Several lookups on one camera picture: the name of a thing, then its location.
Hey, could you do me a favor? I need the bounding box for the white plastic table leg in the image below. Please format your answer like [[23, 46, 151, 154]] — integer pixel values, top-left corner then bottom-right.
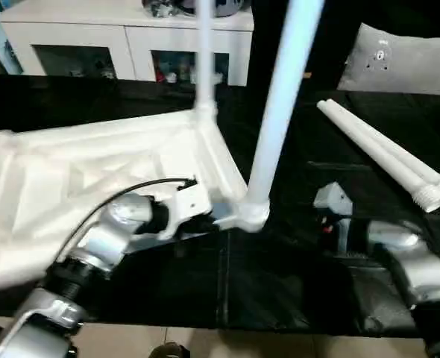
[[324, 98, 440, 208], [193, 0, 219, 120], [239, 0, 325, 224], [315, 100, 440, 214]]

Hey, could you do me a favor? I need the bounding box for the white plastic table top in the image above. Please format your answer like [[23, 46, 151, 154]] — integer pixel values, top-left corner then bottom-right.
[[0, 110, 271, 295]]

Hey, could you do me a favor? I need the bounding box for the black work mat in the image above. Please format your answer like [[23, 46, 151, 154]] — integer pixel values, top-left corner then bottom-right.
[[0, 73, 440, 340]]

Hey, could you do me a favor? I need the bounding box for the black cabinet with gold label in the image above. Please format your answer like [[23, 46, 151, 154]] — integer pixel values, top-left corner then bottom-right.
[[248, 0, 364, 94]]

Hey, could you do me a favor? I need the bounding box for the dark grey helmet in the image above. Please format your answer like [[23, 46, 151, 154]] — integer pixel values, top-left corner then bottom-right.
[[183, 0, 252, 17]]

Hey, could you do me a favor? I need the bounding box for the dark clutter pile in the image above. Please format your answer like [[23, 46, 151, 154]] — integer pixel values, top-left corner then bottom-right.
[[142, 0, 182, 19]]

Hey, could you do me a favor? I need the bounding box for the white cabinet with glass doors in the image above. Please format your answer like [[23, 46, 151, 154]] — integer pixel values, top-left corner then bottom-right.
[[0, 0, 254, 87]]

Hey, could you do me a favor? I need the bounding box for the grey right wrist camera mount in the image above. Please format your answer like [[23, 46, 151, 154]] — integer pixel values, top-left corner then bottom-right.
[[312, 183, 353, 233]]

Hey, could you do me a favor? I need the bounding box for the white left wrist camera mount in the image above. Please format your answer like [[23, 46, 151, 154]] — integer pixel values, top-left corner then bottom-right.
[[160, 179, 215, 242]]

